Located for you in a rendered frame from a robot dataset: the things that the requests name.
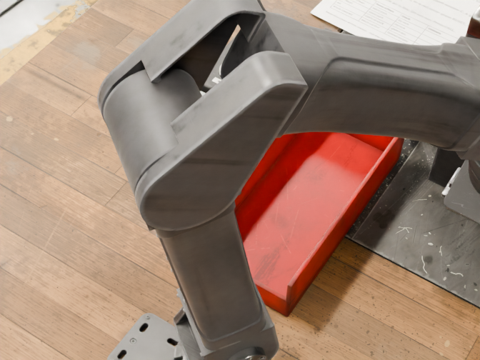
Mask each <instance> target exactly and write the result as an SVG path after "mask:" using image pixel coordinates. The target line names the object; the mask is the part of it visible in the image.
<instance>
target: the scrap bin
mask: <svg viewBox="0 0 480 360"><path fill-rule="evenodd" d="M403 143H404V139H403V138H397V137H390V136H374V135H365V134H347V133H337V132H304V133H296V134H286V135H283V136H282V137H281V138H275V139H274V141H273V143H272V144H271V146H270V147H269V149H268V151H267V152H266V153H265V155H264V157H263V158H262V160H261V161H260V162H259V164H258V166H257V167H256V169H255V170H254V172H253V174H252V175H251V176H250V178H249V180H248V181H247V182H246V184H245V185H244V187H243V189H242V190H241V194H240V195H238V196H237V198H236V199H235V205H236V207H235V209H234V212H235V215H236V220H237V223H238V226H239V231H240V234H241V238H242V241H243V245H244V249H245V252H246V257H247V260H248V263H249V268H250V271H251V276H252V279H253V280H254V283H255V284H256V287H257V289H258V291H259V293H260V295H261V298H262V300H263V302H264V304H265V305H267V306H268V307H270V308H272V309H273V310H275V311H277V312H279V313H280V314H283V315H284V316H286V317H288V316H289V315H290V313H291V312H292V311H293V309H294V308H295V306H296V305H297V304H298V302H299V301H300V299H301V298H302V296H303V295H304V294H305V292H306V290H307V289H308V288H309V287H310V285H311V284H312V282H313V281H314V279H315V278H316V277H317V275H318V274H319V272H320V271H321V270H322V268H323V267H324V265H325V264H326V262H327V261H328V260H329V258H330V257H331V255H332V254H333V252H334V251H335V250H336V248H337V246H338V245H339V244H340V243H341V241H342V239H343V238H344V237H345V236H346V234H347V233H348V231H349V229H350V228H351V227H352V226H353V224H354V222H355V221H356V220H357V219H358V217H359V215H360V214H361V213H362V211H363V210H364V208H365V207H366V205H367V204H368V203H369V201H370V200H371V198H372V197H373V195H374V194H375V193H376V191H377V190H378V188H379V187H380V186H381V184H382V183H383V182H384V180H385V178H386V177H387V176H388V175H389V173H390V171H391V170H392V169H393V167H394V166H395V164H396V163H397V161H398V160H399V158H400V155H401V150H402V146H403Z"/></svg>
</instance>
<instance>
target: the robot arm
mask: <svg viewBox="0 0 480 360"><path fill-rule="evenodd" d="M237 25H239V27H240V31H239V32H238V34H237V35H236V37H235V39H234V41H233V43H232V45H231V47H230V49H229V51H228V53H227V55H226V56H225V58H224V60H223V63H222V65H221V81H220V82H219V83H218V84H216V85H215V86H214V87H213V88H212V89H210V90H209V91H208V92H206V93H205V94H204V95H203V96H202V95H201V92H200V91H201V90H202V88H203V86H204V84H205V83H206V80H207V79H208V77H209V75H210V73H211V71H212V70H213V68H214V66H215V64H216V63H217V61H218V59H219V57H220V56H221V53H222V52H223V50H224V48H225V46H226V45H227V43H228V41H229V39H230V38H231V35H232V34H233V32H234V30H235V28H236V27H237ZM97 103H98V107H99V110H100V112H101V115H102V117H103V120H104V122H105V123H106V126H107V128H108V130H109V133H110V135H111V138H112V141H113V143H114V146H115V148H116V151H117V154H118V155H119V158H120V161H121V164H122V166H123V168H124V171H125V174H126V177H127V179H128V181H129V184H130V186H131V190H132V191H133V194H134V197H135V201H136V205H137V206H138V209H139V212H140V214H141V217H142V219H143V220H144V221H145V222H146V225H147V227H148V229H149V231H152V230H154V229H155V231H156V237H157V238H159V240H160V242H161V245H162V247H163V249H164V252H165V254H166V260H168V261H169V264H170V266H171V272H173V273H174V276H175V278H176V281H177V283H178V285H179V288H178V289H177V292H178V294H177V297H179V298H180V300H181V303H182V305H183V306H182V307H181V309H180V310H179V311H178V313H177V314H176V316H175V317H174V326H173V325H171V324H170V323H168V322H166V321H164V320H163V319H161V318H159V317H158V316H156V315H155V314H152V313H147V314H143V315H142V316H141V317H140V318H139V320H138V321H137V322H136V323H135V324H134V325H133V326H132V328H131V329H130V330H129V332H128V333H127V334H126V335H125V337H124V338H123V339H122V340H121V341H120V342H119V344H118V345H117V346H116V347H115V349H114V350H113V351H112V352H111V353H110V354H109V356H108V358H107V360H271V359H272V358H273V357H274V356H275V355H276V353H277V351H278V350H279V341H278V337H277V335H276V329H275V324H274V323H273V321H272V320H271V317H270V316H269V313H268V311H267V309H266V307H265V304H264V302H263V300H262V298H261V295H260V293H259V291H258V289H257V287H256V284H255V283H254V280H253V279H252V276H251V271H250V268H249V263H248V260H247V257H246V252H245V249H244V245H243V241H242V238H241V234H240V231H239V226H238V223H237V220H236V215H235V212H234V209H235V207H236V205H235V199H236V198H237V196H238V195H240V194H241V190H242V189H243V187H244V185H245V184H246V182H247V181H248V180H249V178H250V176H251V175H252V174H253V172H254V170H255V169H256V167H257V166H258V164H259V162H260V161H261V160H262V158H263V157H264V155H265V153H266V152H267V151H268V149H269V147H270V146H271V144H272V143H273V141H274V139H275V138H281V137H282V136H283V135H286V134H296V133H304V132H337V133H347V134H365V135H374V136H390V137H397V138H403V139H411V140H415V141H422V142H425V143H428V144H430V145H432V146H435V147H437V148H440V149H443V150H448V151H455V152H456V153H457V154H458V155H459V157H460V159H465V161H464V163H463V165H462V167H461V169H460V170H459V172H458V174H457V176H456V178H455V179H454V182H453V184H452V185H451V188H450V189H449V191H448V193H447V195H446V196H445V198H444V206H445V208H446V209H448V210H449V211H452V212H454V213H455V214H458V215H459V216H464V217H466V218H468V219H470V220H472V221H474V222H476V223H478V224H480V39H475V38H470V37H466V36H460V37H459V39H458V40H457V42H456V43H455V44H453V43H447V42H445V43H442V44H441V45H416V44H403V43H398V42H393V41H384V40H380V39H372V38H367V37H362V36H354V35H349V34H342V33H338V32H334V31H328V30H324V29H319V28H316V27H312V26H308V25H306V24H302V23H300V22H299V21H297V20H295V19H293V18H290V17H288V16H284V15H282V14H277V13H272V12H267V11H263V10H262V8H261V7H260V5H259V3H258V1H257V0H191V1H190V2H189V3H188V4H187V5H186V6H184V7H183V8H182V9H181V10H180V11H178V12H177V13H176V14H175V15H174V16H173V17H171V18H170V19H169V20H168V21H167V22H166V23H165V24H164V25H163V26H162V27H161V28H160V29H158V30H157V31H156V32H155V33H154V34H152V35H151V36H150V37H149V38H148V39H147V40H146V41H145V42H144V43H143V44H142V45H140V46H139V47H138V48H137V49H136V50H135V51H133V52H132V53H131V54H130V55H129V56H128V57H126V58H125V59H124V60H123V61H122V62H121V63H120V64H119V65H118V66H117V67H115V68H114V69H113V70H112V71H111V72H110V73H109V74H108V75H107V76H106V78H105V79H104V80H103V82H102V83H101V86H100V88H99V91H98V95H97ZM145 328H147V329H146V331H144V332H142V331H143V330H144V329H145ZM170 343H173V344H174V345H176V346H175V347H174V346H172V345H171V344H170ZM124 354H126V355H125V356H124V358H122V359H120V358H121V357H122V355H124Z"/></svg>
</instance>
